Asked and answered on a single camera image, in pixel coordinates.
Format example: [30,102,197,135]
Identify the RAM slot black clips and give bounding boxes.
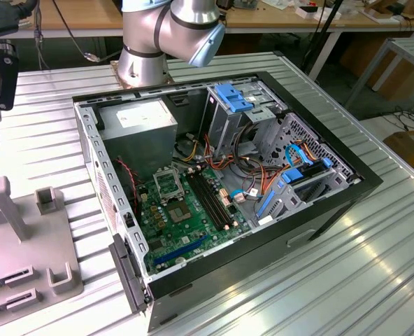
[196,169,235,228]
[187,172,227,231]

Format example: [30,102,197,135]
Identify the orange yellow red wire bundle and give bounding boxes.
[173,125,288,207]

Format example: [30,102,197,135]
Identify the grey metal disk bay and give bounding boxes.
[248,164,364,228]

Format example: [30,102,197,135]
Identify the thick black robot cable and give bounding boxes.
[0,0,42,36]

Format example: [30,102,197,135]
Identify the grey power supply white label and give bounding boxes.
[97,97,178,183]

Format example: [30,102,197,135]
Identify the grey parts rack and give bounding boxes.
[0,176,85,316]

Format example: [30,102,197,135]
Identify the blue flat data wire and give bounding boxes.
[284,142,315,168]

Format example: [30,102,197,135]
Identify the black open PC case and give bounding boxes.
[71,71,384,333]

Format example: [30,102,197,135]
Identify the blue plastic cage latch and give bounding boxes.
[213,83,255,115]

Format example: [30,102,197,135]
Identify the grey metal slat table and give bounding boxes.
[345,36,414,116]

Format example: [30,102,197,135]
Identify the blue disk carrier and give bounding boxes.
[280,159,334,186]

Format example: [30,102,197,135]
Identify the black case fan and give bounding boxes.
[113,157,141,215]

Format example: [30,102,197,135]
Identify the green motherboard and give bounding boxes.
[136,164,253,277]

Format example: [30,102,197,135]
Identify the blue expansion slot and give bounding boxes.
[153,234,208,267]

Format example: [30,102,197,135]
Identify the red black twisted fan wire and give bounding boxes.
[115,157,141,214]

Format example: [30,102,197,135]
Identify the RAM slot white clips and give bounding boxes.
[192,171,231,230]
[199,167,239,227]

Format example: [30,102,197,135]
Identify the cardboard box white label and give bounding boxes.
[383,128,414,176]

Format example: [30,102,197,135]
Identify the metal CPU socket cover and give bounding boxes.
[152,167,187,206]

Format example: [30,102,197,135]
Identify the black sleeved cable bundle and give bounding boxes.
[231,118,264,164]

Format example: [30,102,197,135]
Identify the long wooden desk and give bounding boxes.
[0,0,414,39]

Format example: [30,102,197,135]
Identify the small white box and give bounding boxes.
[295,5,343,21]

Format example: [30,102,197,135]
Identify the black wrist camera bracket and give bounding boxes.
[0,43,20,112]

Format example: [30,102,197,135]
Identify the brown cardboard box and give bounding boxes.
[339,34,414,102]

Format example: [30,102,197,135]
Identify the blue plastic bay lever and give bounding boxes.
[255,190,276,218]

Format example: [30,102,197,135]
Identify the CPU socket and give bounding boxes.
[165,198,196,225]

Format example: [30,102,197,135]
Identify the grey metal drive cage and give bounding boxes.
[205,82,288,158]

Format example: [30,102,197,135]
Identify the black slanted pole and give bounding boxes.
[300,0,344,73]

